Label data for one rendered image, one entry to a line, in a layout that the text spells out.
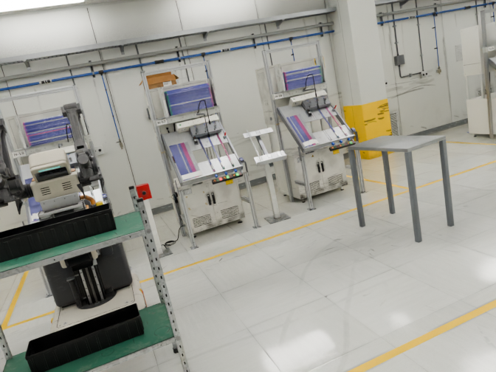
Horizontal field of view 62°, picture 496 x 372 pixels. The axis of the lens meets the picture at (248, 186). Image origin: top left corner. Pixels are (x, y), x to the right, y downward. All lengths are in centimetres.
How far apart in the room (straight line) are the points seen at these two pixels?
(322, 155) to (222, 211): 144
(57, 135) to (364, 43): 469
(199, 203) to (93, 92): 235
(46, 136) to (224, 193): 194
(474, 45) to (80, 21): 574
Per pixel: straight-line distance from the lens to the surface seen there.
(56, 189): 281
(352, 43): 695
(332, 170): 536
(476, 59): 753
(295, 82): 523
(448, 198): 395
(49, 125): 465
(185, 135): 474
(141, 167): 621
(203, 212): 475
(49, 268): 321
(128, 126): 616
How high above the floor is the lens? 150
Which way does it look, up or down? 13 degrees down
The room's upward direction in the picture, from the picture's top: 12 degrees counter-clockwise
